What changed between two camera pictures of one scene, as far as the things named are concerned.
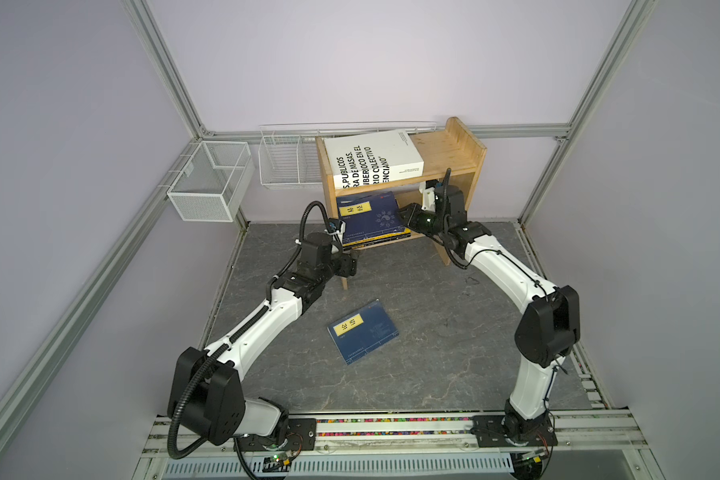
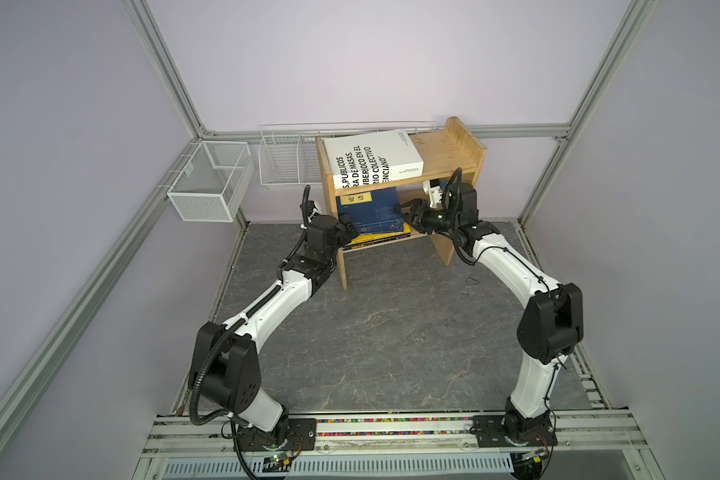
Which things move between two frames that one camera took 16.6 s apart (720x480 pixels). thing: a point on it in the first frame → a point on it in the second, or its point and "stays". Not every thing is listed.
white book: x=366 y=158 stays
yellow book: x=406 y=233 stays
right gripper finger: x=412 y=214 stays
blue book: x=363 y=331 → x=375 y=211
